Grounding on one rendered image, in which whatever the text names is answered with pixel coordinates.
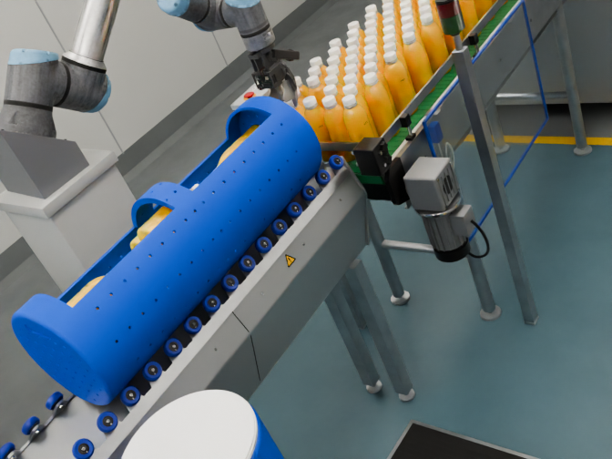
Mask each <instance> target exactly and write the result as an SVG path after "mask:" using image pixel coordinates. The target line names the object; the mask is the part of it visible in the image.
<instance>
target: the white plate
mask: <svg viewBox="0 0 612 459"><path fill-rule="evenodd" d="M257 437H258V424H257V419H256V416H255V413H254V412H253V410H252V408H251V407H250V405H249V404H248V402H247V401H246V400H244V399H243V398H242V397H240V396H239V395H237V394H236V393H232V392H228V391H223V390H207V391H201V392H196V393H191V394H188V395H186V396H183V397H181V398H179V399H177V400H176V401H174V402H172V403H169V404H168V405H166V406H165V407H163V408H161V409H160V410H159V411H157V412H156V413H155V414H153V415H152V416H151V417H150V418H149V419H148V420H147V421H146V422H145V423H144V424H143V425H142V426H141V427H140V428H139V429H138V431H137V432H136V433H135V435H134V436H133V437H132V439H131V440H130V442H129V444H128V445H127V448H126V450H125V452H124V453H123V456H122V458H121V459H250V458H251V456H252V454H253V451H254V449H255V445H256V442H257Z"/></svg>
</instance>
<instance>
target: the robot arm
mask: <svg viewBox="0 0 612 459"><path fill-rule="evenodd" d="M157 3H158V6H159V8H160V9H161V10H162V11H163V12H165V13H167V14H168V15H172V16H176V17H179V18H182V19H184V20H187V21H190V22H192V23H193V24H194V26H195V27H196V28H197V29H199V30H201V31H205V32H213V31H216V30H220V29H227V28H233V27H237V28H238V30H239V33H240V36H241V38H242V41H243V43H244V45H245V47H246V49H247V50H248V51H250V52H251V53H250V54H249V55H248V57H249V60H250V62H251V65H252V67H253V69H254V72H253V73H251V75H252V77H253V79H254V82H255V84H256V86H257V89H259V88H261V89H265V88H269V89H270V93H269V97H273V98H276V99H278V100H280V101H282V102H283V101H285V102H288V101H290V100H292V102H293V104H294V106H295V107H296V106H298V92H297V84H296V80H295V77H294V75H293V74H292V72H291V71H290V68H289V67H287V65H286V63H285V62H283V61H282V59H286V60H287V61H293V60H294V59H299V58H300V52H299V51H294V50H292V49H287V50H279V49H272V48H273V47H275V45H274V42H273V41H274V40H275V35H274V34H273V31H272V29H271V26H270V23H269V20H268V18H267V16H266V14H265V11H264V9H263V6H262V4H261V1H260V0H157ZM119 4H120V0H84V3H83V6H82V9H81V13H80V16H79V19H78V22H77V26H76V32H75V35H74V38H73V42H72V45H71V48H70V50H69V51H67V52H65V53H64V54H63V55H62V58H61V61H58V59H59V55H58V53H54V52H49V51H43V50H35V49H24V48H16V49H13V50H12V51H11V52H10V55H9V59H8V62H7V72H6V81H5V96H4V104H3V108H2V110H1V112H0V130H1V129H3V130H5V131H12V132H17V133H24V134H29V135H36V136H41V137H48V138H56V127H55V123H54V119H53V107H60V108H64V109H69V110H74V111H78V112H81V113H95V112H98V111H99V110H101V109H102V108H103V107H104V106H105V105H106V104H107V102H108V98H109V97H110V94H111V81H110V80H109V77H108V75H107V74H106V72H107V67H106V65H105V63H104V61H103V60H104V56H105V53H106V50H107V45H108V41H109V38H110V35H111V32H112V28H113V25H114V22H115V19H116V16H117V10H118V7H119ZM255 77H256V78H257V80H258V82H259V84H257V82H256V80H255ZM284 78H285V80H284V81H282V80H283V79H284ZM281 85H282V87H283V89H284V93H283V92H282V90H281Z"/></svg>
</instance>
